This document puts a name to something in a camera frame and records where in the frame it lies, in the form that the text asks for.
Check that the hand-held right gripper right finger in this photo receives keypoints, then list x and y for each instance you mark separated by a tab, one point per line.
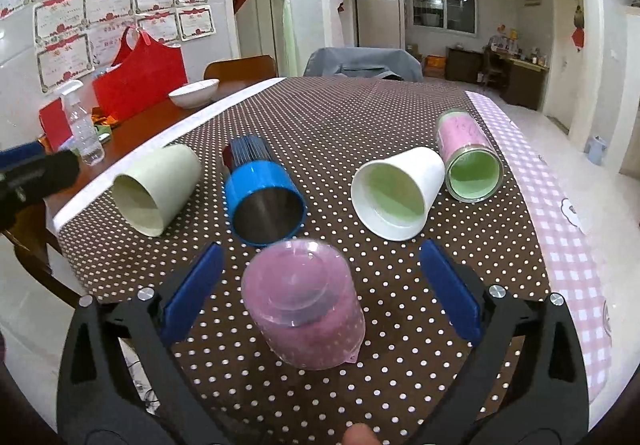
450	295

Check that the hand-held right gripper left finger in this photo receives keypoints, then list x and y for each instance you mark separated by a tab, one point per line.
195	292

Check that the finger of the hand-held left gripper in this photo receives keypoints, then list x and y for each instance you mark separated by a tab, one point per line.
50	170

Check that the pink transparent plastic cup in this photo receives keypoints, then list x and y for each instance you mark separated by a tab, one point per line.
310	325

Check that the pale cream cup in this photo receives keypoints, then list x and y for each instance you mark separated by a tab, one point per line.
165	175

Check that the white cup green inside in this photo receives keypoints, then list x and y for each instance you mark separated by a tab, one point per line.
420	165

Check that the blue steel cup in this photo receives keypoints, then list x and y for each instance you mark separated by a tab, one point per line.
260	175

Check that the person's right hand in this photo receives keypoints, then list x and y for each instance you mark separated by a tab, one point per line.
359	436

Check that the red box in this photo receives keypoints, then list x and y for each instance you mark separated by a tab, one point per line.
52	125

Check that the wooden chair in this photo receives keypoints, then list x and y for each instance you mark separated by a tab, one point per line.
30	255
240	67

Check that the clear plastic water bottle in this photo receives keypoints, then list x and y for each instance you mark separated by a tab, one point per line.
85	130

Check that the red bag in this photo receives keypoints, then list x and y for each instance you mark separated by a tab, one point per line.
145	80

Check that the pink checked tablecloth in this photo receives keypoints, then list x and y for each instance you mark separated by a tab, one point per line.
555	205

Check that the white bowl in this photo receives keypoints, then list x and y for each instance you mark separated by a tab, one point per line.
192	95

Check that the pink and green tumbler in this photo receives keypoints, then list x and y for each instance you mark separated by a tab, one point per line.
462	132

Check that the light blue bin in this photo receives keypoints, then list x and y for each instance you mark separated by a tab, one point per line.
597	151

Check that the brown polka dot tablecloth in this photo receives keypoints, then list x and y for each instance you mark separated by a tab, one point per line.
325	120

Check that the dark wooden desk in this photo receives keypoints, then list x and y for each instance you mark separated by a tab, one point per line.
520	80

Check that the orange box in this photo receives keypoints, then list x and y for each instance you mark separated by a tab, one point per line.
435	66

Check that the grey covered chair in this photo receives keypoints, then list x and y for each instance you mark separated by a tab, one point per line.
360	60

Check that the green sheer curtain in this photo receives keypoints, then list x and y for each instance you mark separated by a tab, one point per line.
285	0

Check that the red hanging ornament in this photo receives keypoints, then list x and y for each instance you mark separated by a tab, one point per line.
578	32

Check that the window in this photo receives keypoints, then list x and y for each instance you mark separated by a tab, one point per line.
445	2

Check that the wall of framed certificates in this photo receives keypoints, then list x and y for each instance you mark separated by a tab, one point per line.
105	0

